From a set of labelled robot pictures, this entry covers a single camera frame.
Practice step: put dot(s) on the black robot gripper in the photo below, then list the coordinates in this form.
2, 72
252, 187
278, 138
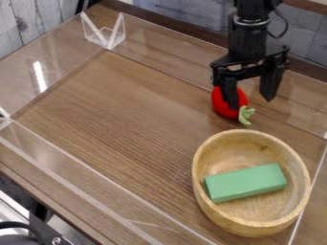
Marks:
232, 69

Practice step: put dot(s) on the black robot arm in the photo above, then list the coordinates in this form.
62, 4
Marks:
252, 57

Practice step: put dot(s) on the red knitted strawberry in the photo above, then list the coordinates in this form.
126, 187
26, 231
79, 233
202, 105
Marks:
242, 113

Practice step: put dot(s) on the light wooden bowl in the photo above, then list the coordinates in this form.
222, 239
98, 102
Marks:
268, 213

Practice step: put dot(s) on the green rectangular block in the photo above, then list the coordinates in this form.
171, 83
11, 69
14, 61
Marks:
245, 182

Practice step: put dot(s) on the black metal stand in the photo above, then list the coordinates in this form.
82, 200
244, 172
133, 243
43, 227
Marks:
25, 217

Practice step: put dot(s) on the clear acrylic enclosure wall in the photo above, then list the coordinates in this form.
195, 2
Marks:
107, 105

